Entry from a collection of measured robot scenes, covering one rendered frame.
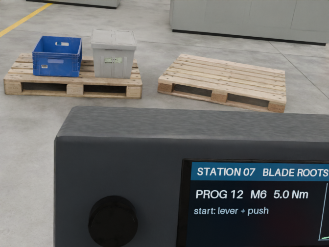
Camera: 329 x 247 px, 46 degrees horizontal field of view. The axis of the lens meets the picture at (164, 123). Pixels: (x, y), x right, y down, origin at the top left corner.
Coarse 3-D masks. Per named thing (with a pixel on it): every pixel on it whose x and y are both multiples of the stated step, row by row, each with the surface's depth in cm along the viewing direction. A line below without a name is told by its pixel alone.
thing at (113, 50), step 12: (96, 36) 360; (108, 36) 364; (120, 36) 369; (132, 36) 372; (96, 48) 339; (108, 48) 340; (120, 48) 342; (132, 48) 343; (96, 60) 346; (108, 60) 347; (120, 60) 349; (132, 60) 350; (96, 72) 352; (108, 72) 353; (120, 72) 355
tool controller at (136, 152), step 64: (64, 128) 23; (128, 128) 24; (192, 128) 25; (256, 128) 26; (320, 128) 28; (64, 192) 22; (128, 192) 23; (192, 192) 23; (256, 192) 24; (320, 192) 24
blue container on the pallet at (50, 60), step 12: (48, 36) 386; (60, 36) 389; (36, 48) 352; (48, 48) 391; (60, 48) 393; (72, 48) 394; (36, 60) 337; (48, 60) 382; (60, 60) 385; (72, 60) 342; (36, 72) 341; (48, 72) 343; (60, 72) 345; (72, 72) 345
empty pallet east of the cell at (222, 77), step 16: (176, 64) 415; (192, 64) 421; (208, 64) 426; (224, 64) 434; (240, 64) 438; (160, 80) 369; (176, 80) 368; (192, 80) 372; (208, 80) 377; (224, 80) 384; (240, 80) 386; (256, 80) 391; (272, 80) 396; (192, 96) 369; (224, 96) 358; (256, 96) 351; (272, 96) 354; (272, 112) 353
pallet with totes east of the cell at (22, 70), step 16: (16, 64) 366; (32, 64) 371; (16, 80) 332; (32, 80) 333; (48, 80) 336; (64, 80) 339; (80, 80) 343; (96, 80) 347; (112, 80) 351; (128, 80) 355; (64, 96) 344; (80, 96) 346; (96, 96) 348; (112, 96) 351; (128, 96) 352
